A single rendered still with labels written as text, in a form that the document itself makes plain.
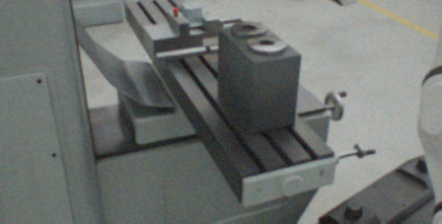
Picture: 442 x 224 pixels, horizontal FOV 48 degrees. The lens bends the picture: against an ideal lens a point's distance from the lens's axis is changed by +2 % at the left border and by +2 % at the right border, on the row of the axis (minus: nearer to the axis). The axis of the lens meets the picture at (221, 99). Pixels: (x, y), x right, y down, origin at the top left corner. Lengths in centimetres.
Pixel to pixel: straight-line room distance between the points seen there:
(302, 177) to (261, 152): 10
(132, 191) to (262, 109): 59
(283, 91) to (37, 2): 59
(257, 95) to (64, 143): 53
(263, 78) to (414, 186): 74
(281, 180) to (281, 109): 18
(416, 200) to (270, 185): 66
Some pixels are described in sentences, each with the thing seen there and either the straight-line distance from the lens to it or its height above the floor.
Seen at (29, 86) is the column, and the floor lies 102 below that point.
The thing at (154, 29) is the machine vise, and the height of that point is 100.
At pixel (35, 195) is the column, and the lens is 142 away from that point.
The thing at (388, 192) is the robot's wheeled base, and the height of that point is 59.
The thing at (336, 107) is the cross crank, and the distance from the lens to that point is 188.
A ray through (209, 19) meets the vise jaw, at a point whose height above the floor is 105.
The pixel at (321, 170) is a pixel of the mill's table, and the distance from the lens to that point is 111.
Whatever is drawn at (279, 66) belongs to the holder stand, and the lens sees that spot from 110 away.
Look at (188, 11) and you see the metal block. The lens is 152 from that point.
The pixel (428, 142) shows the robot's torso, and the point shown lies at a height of 88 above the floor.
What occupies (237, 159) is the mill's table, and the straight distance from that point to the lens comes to 107.
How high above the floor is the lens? 158
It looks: 30 degrees down
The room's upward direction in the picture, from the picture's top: straight up
